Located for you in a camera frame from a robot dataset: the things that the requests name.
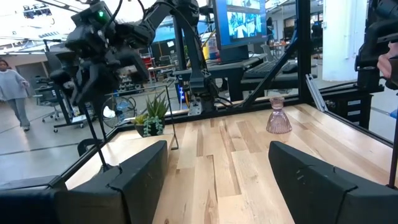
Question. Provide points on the grey office chair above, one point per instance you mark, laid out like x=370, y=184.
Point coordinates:
x=46, y=96

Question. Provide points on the potted succulent plant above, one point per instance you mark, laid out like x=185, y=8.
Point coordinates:
x=152, y=124

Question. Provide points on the silver metal mounting bracket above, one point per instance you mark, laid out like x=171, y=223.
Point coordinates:
x=195, y=109

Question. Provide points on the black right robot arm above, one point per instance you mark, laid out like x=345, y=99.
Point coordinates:
x=194, y=56

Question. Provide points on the person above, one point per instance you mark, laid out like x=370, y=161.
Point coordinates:
x=12, y=87

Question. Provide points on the black office desk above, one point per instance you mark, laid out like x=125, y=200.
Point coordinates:
x=230, y=70

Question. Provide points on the black computer keyboard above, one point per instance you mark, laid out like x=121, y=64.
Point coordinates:
x=262, y=69

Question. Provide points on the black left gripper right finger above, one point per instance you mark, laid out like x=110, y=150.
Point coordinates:
x=311, y=193

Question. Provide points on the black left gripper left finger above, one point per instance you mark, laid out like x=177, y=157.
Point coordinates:
x=140, y=186

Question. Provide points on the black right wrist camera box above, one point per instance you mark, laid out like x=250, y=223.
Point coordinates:
x=93, y=21

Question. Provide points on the computer monitor with blue screen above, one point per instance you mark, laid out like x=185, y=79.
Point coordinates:
x=239, y=25

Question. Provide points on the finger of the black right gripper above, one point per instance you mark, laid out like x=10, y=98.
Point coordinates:
x=90, y=84
x=63, y=73

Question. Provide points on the black aluminium table frame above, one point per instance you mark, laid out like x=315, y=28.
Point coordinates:
x=303, y=46

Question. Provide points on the pink ribbed glass candle holder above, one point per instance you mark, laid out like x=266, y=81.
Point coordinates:
x=278, y=123

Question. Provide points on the black drawer cabinet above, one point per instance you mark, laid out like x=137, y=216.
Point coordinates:
x=354, y=109

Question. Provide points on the person's hand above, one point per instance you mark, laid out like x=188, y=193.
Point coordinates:
x=385, y=63

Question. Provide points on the black computer mouse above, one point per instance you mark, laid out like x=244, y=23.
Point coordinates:
x=289, y=68

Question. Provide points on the black curved frame fitting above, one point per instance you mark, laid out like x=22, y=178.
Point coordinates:
x=84, y=144

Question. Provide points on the silver aluminium extrusion bar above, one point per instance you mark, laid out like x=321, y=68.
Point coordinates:
x=315, y=93

